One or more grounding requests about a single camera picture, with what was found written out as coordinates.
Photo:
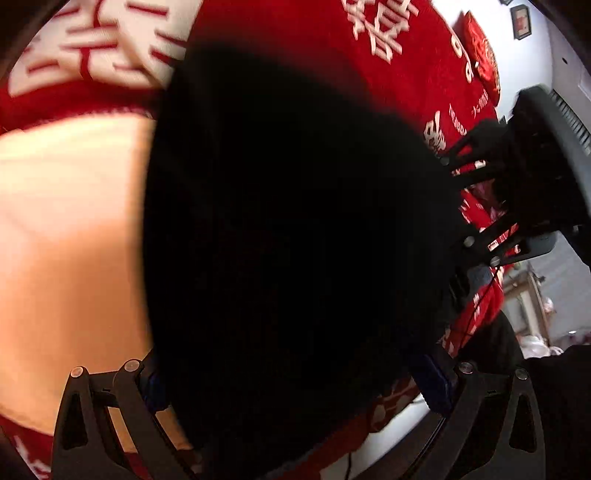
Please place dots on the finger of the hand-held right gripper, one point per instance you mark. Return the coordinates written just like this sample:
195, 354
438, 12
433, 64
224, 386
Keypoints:
498, 235
475, 143

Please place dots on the cream white cloth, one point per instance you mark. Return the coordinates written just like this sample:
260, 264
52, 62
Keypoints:
69, 254

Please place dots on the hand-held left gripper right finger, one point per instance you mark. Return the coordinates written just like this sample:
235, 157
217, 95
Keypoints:
431, 378

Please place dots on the framed wall picture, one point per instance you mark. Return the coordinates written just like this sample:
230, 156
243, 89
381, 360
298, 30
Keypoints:
521, 22

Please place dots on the beige dresser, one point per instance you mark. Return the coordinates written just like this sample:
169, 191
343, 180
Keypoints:
526, 304

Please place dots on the red printed blanket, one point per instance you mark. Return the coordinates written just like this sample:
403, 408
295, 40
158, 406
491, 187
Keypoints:
401, 69

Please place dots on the black pants with grey-blue trim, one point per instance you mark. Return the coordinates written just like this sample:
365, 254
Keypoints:
295, 230

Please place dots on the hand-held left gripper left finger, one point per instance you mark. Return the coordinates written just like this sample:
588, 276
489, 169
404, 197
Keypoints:
152, 383

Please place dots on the red pillow with gold print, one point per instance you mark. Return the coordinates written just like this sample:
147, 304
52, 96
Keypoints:
485, 55

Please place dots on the person's black clothing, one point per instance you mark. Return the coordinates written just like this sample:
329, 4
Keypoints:
558, 415

